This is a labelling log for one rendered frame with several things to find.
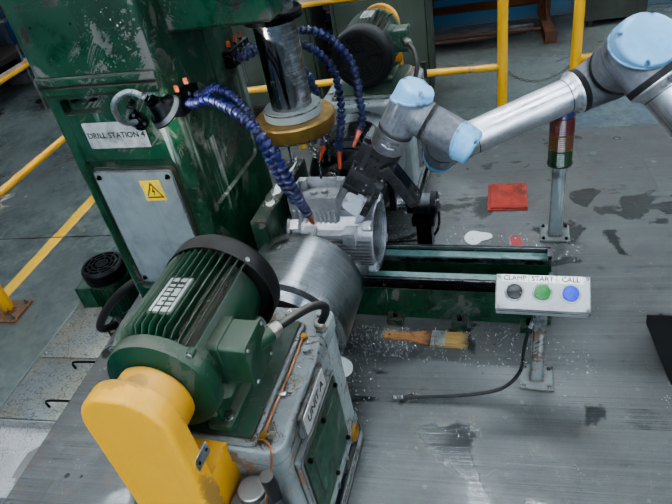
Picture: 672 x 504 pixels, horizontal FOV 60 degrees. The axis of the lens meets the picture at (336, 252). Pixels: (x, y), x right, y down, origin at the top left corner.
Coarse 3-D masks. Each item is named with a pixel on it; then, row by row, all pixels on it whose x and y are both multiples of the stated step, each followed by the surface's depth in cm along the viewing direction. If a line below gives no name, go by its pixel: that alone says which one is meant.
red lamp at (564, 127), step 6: (558, 120) 142; (564, 120) 142; (570, 120) 142; (552, 126) 144; (558, 126) 143; (564, 126) 142; (570, 126) 143; (552, 132) 145; (558, 132) 144; (564, 132) 143; (570, 132) 144
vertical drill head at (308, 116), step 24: (288, 0) 112; (288, 24) 114; (264, 48) 116; (288, 48) 116; (264, 72) 121; (288, 72) 119; (288, 96) 121; (312, 96) 129; (264, 120) 128; (288, 120) 123; (312, 120) 124; (288, 144) 123; (312, 144) 126
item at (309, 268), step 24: (288, 240) 119; (312, 240) 119; (288, 264) 113; (312, 264) 114; (336, 264) 117; (288, 288) 108; (312, 288) 109; (336, 288) 113; (360, 288) 123; (336, 312) 110; (336, 336) 111
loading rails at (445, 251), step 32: (416, 256) 148; (448, 256) 146; (480, 256) 144; (512, 256) 142; (544, 256) 140; (384, 288) 144; (416, 288) 141; (448, 288) 139; (480, 288) 136; (480, 320) 142; (512, 320) 140
